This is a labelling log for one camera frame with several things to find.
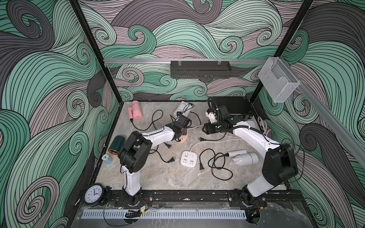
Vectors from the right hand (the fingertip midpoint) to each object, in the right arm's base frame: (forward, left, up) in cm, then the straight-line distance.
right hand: (205, 129), depth 87 cm
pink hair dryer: (+22, +51, -8) cm, 56 cm away
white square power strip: (-15, +11, -10) cm, 21 cm away
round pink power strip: (-1, +14, -11) cm, 17 cm away
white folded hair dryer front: (-16, -21, -7) cm, 27 cm away
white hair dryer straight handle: (+10, -35, -9) cm, 38 cm away
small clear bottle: (-16, +60, -5) cm, 62 cm away
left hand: (+5, +15, -5) cm, 16 cm away
